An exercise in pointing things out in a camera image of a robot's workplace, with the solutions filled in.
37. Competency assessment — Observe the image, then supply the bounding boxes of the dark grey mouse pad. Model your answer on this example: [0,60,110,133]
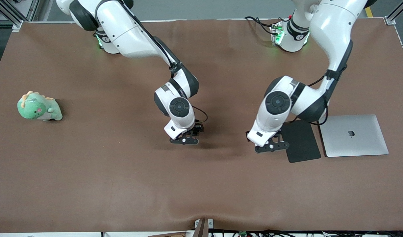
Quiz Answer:
[280,120,321,163]

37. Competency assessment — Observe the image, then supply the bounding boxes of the silver closed laptop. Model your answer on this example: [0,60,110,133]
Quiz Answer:
[319,114,389,158]

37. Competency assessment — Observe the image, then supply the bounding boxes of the brown table cover mat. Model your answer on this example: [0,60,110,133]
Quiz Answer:
[0,18,403,233]

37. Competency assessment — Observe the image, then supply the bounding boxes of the green dinosaur plush toy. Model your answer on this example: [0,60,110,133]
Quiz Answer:
[17,91,63,122]

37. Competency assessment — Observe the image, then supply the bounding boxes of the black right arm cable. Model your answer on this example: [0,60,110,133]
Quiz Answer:
[122,0,209,125]

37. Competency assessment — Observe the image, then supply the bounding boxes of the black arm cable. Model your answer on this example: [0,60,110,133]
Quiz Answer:
[289,39,355,126]
[122,0,209,125]

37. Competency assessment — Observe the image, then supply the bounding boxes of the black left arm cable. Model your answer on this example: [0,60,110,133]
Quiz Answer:
[289,39,355,126]

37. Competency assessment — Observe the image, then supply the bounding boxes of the grey metal edge bracket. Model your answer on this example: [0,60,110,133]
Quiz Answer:
[194,218,214,229]

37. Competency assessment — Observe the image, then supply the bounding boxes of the black cables at left arm base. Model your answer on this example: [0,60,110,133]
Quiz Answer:
[244,15,282,36]

